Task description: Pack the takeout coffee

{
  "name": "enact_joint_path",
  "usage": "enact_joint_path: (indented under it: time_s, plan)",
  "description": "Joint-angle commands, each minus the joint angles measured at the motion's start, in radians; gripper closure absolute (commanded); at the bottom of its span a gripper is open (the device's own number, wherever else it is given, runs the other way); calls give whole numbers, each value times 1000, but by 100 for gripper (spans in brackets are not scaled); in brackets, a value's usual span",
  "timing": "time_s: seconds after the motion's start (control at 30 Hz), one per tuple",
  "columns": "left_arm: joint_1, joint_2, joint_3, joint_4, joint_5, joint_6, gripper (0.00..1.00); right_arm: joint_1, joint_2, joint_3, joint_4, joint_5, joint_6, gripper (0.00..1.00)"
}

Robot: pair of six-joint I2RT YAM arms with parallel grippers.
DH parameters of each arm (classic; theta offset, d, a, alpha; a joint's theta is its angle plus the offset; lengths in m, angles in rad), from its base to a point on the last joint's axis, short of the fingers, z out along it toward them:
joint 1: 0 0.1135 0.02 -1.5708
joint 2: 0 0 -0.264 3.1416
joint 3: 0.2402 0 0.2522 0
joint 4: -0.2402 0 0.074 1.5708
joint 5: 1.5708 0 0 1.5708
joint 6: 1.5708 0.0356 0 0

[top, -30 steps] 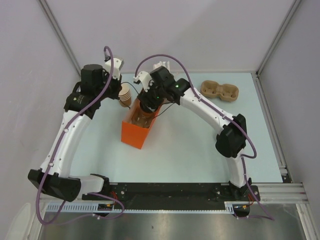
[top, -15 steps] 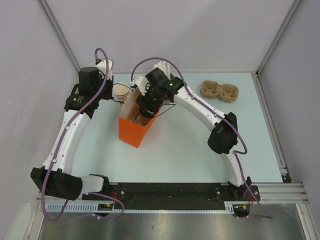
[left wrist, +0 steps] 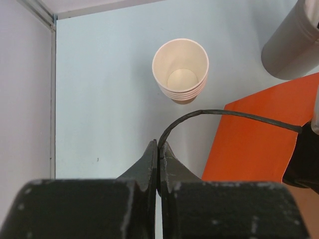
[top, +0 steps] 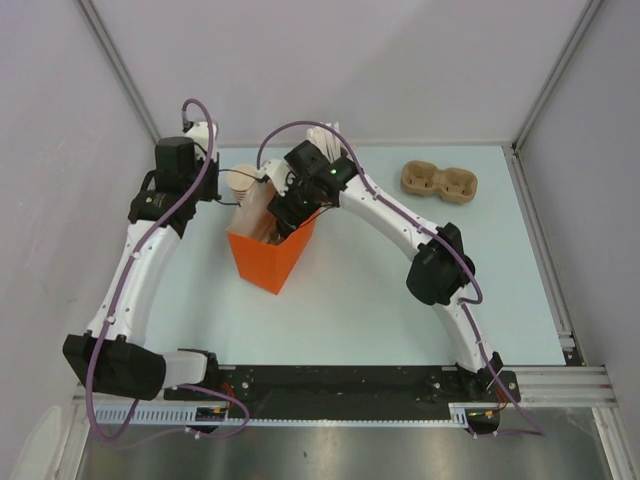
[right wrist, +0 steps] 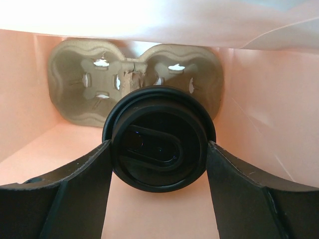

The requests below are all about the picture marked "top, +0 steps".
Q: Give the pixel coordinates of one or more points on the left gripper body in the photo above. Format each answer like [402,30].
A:
[207,188]

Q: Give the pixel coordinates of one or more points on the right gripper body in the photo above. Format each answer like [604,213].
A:
[301,200]

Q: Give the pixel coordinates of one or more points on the orange paper bag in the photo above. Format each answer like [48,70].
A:
[262,256]

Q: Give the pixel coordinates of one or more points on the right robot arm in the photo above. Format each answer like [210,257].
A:
[441,275]

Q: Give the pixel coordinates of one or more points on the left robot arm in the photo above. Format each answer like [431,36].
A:
[110,356]

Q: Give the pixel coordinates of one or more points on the stack of brown paper cups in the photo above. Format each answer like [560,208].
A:
[240,179]

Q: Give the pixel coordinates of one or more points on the white wrapped stirrers bundle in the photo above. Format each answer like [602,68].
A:
[328,143]

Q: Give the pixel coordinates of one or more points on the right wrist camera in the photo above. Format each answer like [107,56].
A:
[278,173]

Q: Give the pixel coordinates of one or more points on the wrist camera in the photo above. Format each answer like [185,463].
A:
[278,173]
[199,131]

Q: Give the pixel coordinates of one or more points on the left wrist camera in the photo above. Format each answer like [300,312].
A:
[199,131]

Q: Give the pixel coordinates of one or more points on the white slotted cable duct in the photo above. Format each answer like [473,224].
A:
[161,415]

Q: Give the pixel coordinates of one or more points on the aluminium frame rail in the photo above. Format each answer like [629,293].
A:
[565,386]

